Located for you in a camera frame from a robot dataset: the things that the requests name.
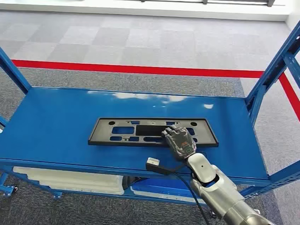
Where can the blue plastic storage bin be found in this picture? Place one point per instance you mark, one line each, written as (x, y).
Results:
(163, 186)

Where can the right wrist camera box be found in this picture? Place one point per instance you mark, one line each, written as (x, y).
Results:
(153, 163)

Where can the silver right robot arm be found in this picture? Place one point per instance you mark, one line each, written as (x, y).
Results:
(218, 192)

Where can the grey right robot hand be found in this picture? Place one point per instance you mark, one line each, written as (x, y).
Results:
(180, 143)

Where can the red floor tape line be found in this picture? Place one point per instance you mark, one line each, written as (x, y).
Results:
(117, 68)

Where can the black plastic bracket part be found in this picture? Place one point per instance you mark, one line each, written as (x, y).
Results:
(127, 182)

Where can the small black caster wheel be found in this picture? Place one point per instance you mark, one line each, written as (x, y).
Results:
(212, 214)
(15, 188)

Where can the black plastic panel part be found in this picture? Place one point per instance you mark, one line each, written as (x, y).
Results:
(102, 133)

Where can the blue metal shelf rack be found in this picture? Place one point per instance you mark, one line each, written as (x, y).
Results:
(58, 130)

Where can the white raised platform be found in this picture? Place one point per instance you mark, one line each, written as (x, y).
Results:
(70, 7)

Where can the white foam tray stack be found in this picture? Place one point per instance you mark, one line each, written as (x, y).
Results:
(70, 181)

